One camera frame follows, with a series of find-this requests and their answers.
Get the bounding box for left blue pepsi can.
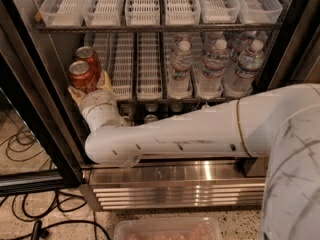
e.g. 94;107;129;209
144;114;158;123

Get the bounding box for top shelf tray six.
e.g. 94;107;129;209
238;0;283;24

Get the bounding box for top shelf tray three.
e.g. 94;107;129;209
125;0;160;26

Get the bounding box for clear plastic floor container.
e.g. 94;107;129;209
113;217;222;240

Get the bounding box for top shelf tray one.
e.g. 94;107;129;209
39;0;85;27

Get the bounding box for black floor cables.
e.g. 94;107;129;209
0;123;112;240

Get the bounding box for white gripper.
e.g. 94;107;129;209
68;70;124;132

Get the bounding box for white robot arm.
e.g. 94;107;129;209
68;74;320;240

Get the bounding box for front middle water bottle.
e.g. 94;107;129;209
197;39;229;99

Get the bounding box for steel fridge bottom grille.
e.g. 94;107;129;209
80;160;265;211

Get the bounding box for red coke can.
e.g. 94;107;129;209
75;46;101;80
69;61;97;94

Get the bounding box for top shelf tray five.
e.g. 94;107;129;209
199;0;240;24

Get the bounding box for empty middle tray right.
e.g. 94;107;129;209
136;33;162;100

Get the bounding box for open fridge glass door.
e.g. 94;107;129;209
0;2;83;196

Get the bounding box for front right water bottle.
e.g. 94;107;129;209
223;40;264;98

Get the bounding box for water bottle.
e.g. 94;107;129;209
197;39;229;99
168;40;193;99
223;40;264;98

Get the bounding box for top shelf tray two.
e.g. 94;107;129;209
82;0;124;27

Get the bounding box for top shelf tray four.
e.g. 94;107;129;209
164;0;201;26

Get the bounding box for front left water bottle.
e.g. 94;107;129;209
168;40;193;99

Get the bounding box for closed right fridge door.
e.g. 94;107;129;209
254;0;320;92

